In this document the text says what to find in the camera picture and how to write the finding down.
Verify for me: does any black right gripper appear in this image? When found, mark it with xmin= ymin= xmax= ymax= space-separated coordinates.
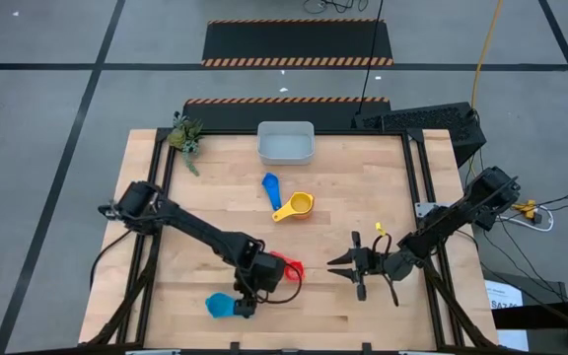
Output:
xmin=326 ymin=230 xmax=389 ymax=303

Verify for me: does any red measuring cup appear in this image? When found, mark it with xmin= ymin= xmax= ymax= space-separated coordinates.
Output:
xmin=269 ymin=250 xmax=307 ymax=283

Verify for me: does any light blue measuring cup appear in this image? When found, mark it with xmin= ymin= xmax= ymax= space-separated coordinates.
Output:
xmin=204 ymin=292 xmax=239 ymax=320

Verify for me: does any yellow measuring cup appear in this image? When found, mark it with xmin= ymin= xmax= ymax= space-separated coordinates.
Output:
xmin=271 ymin=191 xmax=316 ymax=223

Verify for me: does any small blue measuring cup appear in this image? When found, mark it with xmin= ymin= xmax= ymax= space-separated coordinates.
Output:
xmin=261 ymin=173 xmax=284 ymax=212

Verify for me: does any grey plastic basket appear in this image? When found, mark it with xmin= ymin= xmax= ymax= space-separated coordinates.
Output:
xmin=256 ymin=120 xmax=317 ymax=167

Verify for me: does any grey metal mounting plate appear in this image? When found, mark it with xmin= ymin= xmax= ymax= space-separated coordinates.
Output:
xmin=414 ymin=201 xmax=451 ymax=218

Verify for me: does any artificial succulent plant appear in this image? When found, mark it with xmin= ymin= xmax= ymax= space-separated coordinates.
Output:
xmin=168 ymin=111 xmax=205 ymax=178

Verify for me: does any black hazard-striped floor mat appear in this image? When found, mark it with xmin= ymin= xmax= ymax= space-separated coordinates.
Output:
xmin=181 ymin=97 xmax=392 ymax=132
xmin=201 ymin=18 xmax=394 ymax=68

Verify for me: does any white paper sign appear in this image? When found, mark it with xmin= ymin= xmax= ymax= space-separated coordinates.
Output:
xmin=484 ymin=279 xmax=531 ymax=352

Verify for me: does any black computer case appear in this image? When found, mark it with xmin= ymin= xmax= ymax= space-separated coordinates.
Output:
xmin=351 ymin=102 xmax=488 ymax=169

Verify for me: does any yellow connector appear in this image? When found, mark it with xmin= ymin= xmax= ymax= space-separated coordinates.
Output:
xmin=513 ymin=199 xmax=537 ymax=221

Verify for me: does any black cart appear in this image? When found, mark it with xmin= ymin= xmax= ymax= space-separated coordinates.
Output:
xmin=480 ymin=268 xmax=568 ymax=355

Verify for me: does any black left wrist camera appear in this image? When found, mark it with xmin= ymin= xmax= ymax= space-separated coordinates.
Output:
xmin=254 ymin=251 xmax=288 ymax=294

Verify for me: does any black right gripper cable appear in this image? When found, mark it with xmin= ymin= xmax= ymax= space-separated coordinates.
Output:
xmin=371 ymin=233 xmax=401 ymax=308

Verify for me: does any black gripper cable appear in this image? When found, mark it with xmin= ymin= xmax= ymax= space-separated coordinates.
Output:
xmin=371 ymin=233 xmax=401 ymax=308
xmin=244 ymin=263 xmax=306 ymax=305

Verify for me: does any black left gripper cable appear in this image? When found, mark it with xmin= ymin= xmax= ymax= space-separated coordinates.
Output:
xmin=244 ymin=263 xmax=306 ymax=305

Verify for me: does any black aluminium table frame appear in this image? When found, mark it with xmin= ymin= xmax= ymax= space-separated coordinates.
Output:
xmin=86 ymin=126 xmax=500 ymax=352

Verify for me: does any black left arm base cable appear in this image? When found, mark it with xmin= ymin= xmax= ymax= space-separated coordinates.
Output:
xmin=89 ymin=227 xmax=137 ymax=292

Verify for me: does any black arm base cable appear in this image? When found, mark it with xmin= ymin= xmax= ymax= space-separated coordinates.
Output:
xmin=463 ymin=147 xmax=568 ymax=302
xmin=89 ymin=227 xmax=137 ymax=292

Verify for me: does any black right arm base cable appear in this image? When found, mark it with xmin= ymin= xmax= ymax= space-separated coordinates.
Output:
xmin=463 ymin=147 xmax=568 ymax=302

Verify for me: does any white cable loop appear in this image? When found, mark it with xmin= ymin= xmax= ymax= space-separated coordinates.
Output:
xmin=500 ymin=204 xmax=555 ymax=233

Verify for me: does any black hanging cable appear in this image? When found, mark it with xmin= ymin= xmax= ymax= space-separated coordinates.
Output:
xmin=357 ymin=0 xmax=385 ymax=117

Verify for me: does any coiled black floor cable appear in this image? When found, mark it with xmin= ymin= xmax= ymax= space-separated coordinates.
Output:
xmin=303 ymin=0 xmax=370 ymax=15

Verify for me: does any yellow hanging cable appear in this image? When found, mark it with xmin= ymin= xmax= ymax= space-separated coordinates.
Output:
xmin=469 ymin=0 xmax=505 ymax=112

